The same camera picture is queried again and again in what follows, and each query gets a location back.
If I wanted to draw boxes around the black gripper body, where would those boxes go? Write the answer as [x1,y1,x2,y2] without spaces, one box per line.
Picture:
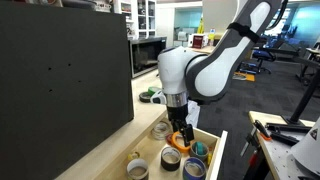
[166,103,190,127]

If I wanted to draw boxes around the orange tape roll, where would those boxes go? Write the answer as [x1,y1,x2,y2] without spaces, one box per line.
[171,130,194,154]

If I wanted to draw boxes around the red tape roll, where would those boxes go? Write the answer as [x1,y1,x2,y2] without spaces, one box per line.
[165,133,175,146]

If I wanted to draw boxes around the white drawer cabinet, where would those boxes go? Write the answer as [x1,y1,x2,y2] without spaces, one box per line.
[185,99,201,128]

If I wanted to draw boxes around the clear tape roll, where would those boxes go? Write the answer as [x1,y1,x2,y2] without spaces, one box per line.
[150,121,172,141]

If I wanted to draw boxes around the grey teal tape roll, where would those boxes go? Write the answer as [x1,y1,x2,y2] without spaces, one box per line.
[189,141,210,163]

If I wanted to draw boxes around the black brown tape roll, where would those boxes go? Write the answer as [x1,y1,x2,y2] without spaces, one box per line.
[160,146,182,172]

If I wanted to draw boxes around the open wooden drawer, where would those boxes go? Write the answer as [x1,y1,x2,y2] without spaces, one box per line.
[91,113,229,180]

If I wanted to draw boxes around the blue tape roll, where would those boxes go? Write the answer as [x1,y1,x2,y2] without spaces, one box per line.
[182,157,207,180]

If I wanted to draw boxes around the small yellow tape roll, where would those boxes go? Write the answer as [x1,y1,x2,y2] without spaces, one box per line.
[127,151,140,162]

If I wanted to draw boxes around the white grey tape roll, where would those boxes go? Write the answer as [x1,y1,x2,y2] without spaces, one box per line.
[126,158,150,180]

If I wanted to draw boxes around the black microwave oven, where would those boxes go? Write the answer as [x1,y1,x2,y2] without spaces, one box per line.
[128,36,168,79]

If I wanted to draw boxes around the black red hanging clamp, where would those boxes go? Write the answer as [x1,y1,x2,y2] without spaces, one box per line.
[240,128,269,180]

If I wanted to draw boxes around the white cabinet wooden top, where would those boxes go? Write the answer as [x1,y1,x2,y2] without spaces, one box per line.
[187,45,217,56]

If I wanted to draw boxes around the red white box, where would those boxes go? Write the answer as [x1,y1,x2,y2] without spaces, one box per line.
[191,34,209,49]

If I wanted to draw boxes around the yellow floor mat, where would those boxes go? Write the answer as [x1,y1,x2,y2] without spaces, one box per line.
[233,71,256,83]

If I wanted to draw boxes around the yellow bottle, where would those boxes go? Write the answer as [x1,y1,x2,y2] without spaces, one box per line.
[208,29,217,47]

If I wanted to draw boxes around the wooden perforated table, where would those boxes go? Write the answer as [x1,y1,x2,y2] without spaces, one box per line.
[248,110,320,180]

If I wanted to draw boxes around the black orange clamp tools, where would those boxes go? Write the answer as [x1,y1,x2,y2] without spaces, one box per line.
[253,119,313,146]

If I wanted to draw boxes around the white shelf unit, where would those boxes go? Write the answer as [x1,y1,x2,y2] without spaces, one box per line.
[113,0,157,39]

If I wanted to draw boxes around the blue office chair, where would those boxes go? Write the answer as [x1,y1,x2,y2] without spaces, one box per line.
[239,46,278,75]

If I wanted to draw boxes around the large black panel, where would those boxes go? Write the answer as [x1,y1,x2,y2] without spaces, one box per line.
[0,1,135,180]

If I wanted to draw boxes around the white cone-shaped base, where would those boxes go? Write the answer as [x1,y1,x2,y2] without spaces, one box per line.
[289,116,320,178]

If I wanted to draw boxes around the dark office desk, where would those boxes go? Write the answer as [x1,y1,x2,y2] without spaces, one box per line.
[276,46,320,84]

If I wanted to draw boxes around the black stand post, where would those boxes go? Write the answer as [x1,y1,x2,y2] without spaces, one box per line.
[281,66,320,126]

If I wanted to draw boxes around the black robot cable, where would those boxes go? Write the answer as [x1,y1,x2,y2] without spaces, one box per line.
[266,0,289,31]

